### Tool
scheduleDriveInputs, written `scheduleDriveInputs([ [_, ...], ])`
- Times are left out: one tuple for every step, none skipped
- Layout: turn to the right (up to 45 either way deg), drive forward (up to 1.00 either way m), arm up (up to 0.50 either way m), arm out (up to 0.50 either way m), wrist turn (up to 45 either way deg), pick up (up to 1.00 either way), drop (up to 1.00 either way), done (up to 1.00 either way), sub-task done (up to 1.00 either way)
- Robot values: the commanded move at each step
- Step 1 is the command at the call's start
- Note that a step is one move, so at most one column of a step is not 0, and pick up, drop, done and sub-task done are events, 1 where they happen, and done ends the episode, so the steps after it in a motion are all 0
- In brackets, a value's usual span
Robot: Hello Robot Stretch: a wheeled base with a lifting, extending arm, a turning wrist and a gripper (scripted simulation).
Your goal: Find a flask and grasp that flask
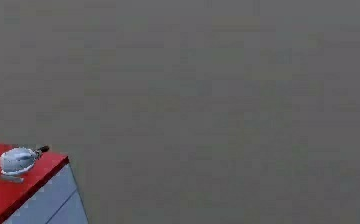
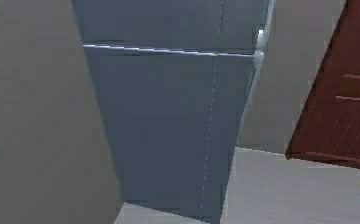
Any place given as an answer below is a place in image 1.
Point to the red topped grey cabinet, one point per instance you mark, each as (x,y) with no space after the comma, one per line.
(8,196)

